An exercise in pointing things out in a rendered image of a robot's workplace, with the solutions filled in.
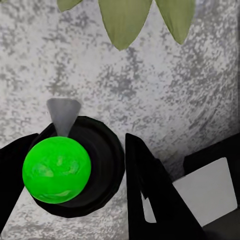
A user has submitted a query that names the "insectifuge atomizer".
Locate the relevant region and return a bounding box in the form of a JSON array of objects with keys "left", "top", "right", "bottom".
[{"left": 22, "top": 97, "right": 126, "bottom": 219}]

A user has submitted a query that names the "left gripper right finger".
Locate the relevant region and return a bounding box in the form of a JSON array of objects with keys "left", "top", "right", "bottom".
[{"left": 125, "top": 133, "right": 210, "bottom": 240}]

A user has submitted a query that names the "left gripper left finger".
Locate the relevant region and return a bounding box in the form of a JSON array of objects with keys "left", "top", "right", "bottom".
[{"left": 0, "top": 133, "right": 39, "bottom": 234}]

